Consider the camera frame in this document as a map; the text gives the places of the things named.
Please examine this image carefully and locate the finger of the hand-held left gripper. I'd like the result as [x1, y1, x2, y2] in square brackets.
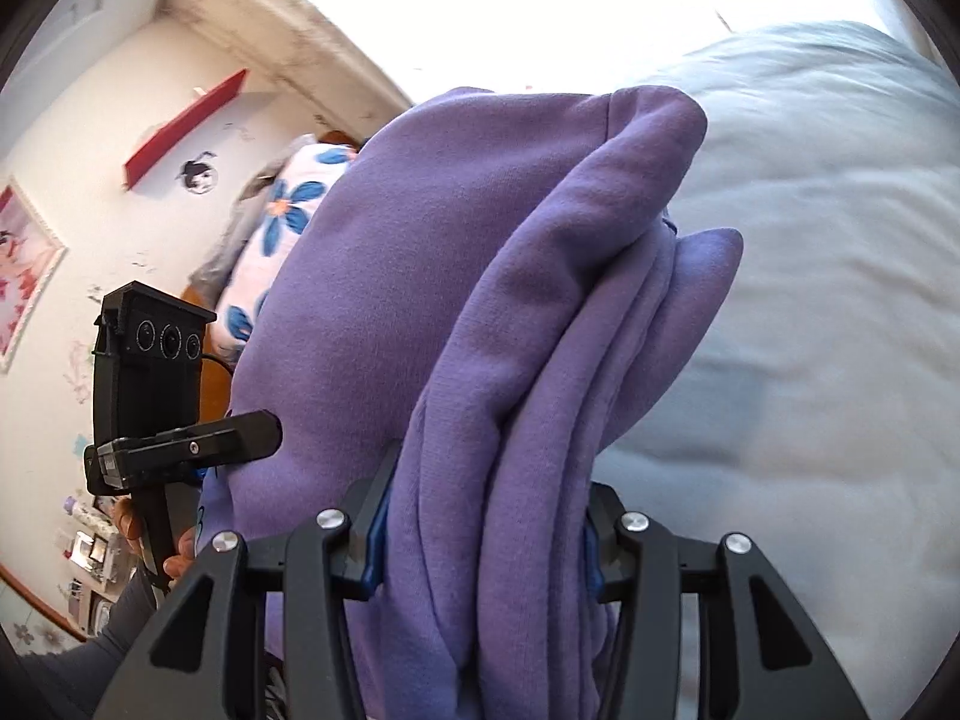
[229, 410, 284, 466]

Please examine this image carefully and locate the grey cloth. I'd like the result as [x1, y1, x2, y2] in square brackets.
[191, 133, 316, 293]

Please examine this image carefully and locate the pink framed picture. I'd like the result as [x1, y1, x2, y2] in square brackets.
[0, 178, 67, 374]

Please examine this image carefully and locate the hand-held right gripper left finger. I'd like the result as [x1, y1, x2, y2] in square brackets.
[94, 442, 402, 720]

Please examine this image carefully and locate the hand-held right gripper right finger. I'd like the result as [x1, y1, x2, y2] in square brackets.
[581, 481, 871, 720]

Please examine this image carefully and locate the grey fleece blanket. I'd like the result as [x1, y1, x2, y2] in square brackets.
[592, 21, 960, 691]

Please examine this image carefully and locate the purple hoodie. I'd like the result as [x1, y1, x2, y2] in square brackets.
[199, 86, 743, 720]

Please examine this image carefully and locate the blue floral pillow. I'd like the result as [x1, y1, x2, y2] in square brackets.
[214, 144, 359, 368]

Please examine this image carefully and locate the black wall sticker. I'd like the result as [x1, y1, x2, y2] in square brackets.
[176, 152, 220, 196]

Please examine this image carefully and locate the person's left hand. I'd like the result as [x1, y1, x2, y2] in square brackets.
[112, 499, 200, 593]

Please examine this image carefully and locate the small desk clutter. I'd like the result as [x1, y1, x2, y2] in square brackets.
[56, 493, 127, 638]

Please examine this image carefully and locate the red wall shelf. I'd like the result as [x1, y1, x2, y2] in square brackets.
[124, 69, 248, 192]

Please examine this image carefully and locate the wooden headboard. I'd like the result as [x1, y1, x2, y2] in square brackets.
[184, 283, 235, 425]

